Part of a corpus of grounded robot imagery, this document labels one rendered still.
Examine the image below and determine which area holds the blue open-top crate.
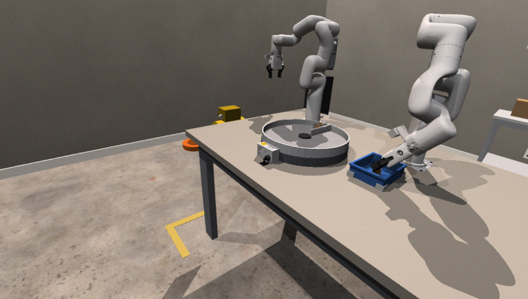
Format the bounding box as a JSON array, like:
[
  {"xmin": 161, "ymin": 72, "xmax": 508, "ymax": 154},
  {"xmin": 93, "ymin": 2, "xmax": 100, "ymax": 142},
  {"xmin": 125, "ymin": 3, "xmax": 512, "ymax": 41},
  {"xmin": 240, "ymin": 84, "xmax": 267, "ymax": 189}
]
[{"xmin": 349, "ymin": 152, "xmax": 407, "ymax": 187}]

